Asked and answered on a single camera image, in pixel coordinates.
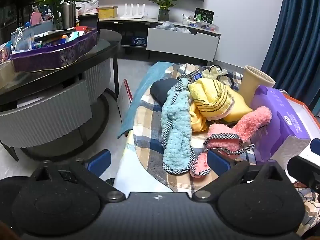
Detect black hair ties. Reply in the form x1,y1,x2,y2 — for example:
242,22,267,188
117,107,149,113
207,64,242,91

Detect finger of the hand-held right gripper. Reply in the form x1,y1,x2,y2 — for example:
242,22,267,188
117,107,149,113
287,155,320,190
309,138,320,153

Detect purple patterned tray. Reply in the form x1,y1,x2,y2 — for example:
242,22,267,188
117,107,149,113
11,27,98,72

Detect red patterned roll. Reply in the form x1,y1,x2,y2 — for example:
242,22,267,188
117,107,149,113
122,79,133,103

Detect black box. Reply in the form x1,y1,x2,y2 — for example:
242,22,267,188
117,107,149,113
78,13,99,30

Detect yellow box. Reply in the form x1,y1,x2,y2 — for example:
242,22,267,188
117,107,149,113
98,6,118,19

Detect white television cabinet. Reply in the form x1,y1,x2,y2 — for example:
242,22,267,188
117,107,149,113
97,17,222,62

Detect plaid cloth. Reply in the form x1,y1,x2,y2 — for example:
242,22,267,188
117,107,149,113
132,62,259,197

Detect orange white box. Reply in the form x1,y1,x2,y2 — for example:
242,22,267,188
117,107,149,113
282,94,320,161

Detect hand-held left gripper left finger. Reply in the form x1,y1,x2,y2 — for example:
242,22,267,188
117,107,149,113
31,149,125,202

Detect potted plant in dark vase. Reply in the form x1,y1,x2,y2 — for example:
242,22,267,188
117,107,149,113
149,0,187,22

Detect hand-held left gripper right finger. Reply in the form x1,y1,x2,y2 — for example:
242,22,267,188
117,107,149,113
192,150,289,202

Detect black green carton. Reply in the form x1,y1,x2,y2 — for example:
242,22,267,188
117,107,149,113
195,7,215,24

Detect pile of small packets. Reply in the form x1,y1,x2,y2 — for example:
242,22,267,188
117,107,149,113
182,15,221,32

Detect pink fuzzy sock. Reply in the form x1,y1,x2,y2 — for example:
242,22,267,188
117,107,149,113
189,106,273,178

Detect white router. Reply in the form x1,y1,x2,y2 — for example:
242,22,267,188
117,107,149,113
119,3,146,19

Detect teal mat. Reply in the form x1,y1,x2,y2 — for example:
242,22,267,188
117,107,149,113
117,61,173,138

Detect yellow striped towel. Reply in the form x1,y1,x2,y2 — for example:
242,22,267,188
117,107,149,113
188,77,235,133

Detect light blue fuzzy sock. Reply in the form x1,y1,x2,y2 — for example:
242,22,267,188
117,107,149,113
161,77,197,175

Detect pale yellow scrunchie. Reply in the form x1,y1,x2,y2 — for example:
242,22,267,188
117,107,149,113
201,68,229,81

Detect white plastic bag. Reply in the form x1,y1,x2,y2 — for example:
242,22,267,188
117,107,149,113
79,0,100,15

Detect navy blue sock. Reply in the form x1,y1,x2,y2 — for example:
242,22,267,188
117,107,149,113
150,78,178,105

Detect beige cup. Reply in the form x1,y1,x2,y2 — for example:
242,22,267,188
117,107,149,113
239,65,276,108

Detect printed cloth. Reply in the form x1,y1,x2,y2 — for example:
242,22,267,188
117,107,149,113
292,182,320,237

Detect purple tissue pack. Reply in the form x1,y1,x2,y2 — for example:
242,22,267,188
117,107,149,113
250,85,312,167

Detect steel thermos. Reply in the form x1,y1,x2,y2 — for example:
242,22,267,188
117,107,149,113
62,1,76,30

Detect assorted boxes and packets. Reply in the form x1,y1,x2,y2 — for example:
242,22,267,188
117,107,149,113
10,5,88,52

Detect blue curtain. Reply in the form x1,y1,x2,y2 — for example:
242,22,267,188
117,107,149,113
260,0,320,117

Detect round black coffee table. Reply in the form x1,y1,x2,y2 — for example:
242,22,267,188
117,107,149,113
0,29,123,162

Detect crumpled clear plastic bags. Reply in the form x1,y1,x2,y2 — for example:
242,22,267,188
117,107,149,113
156,21,191,34

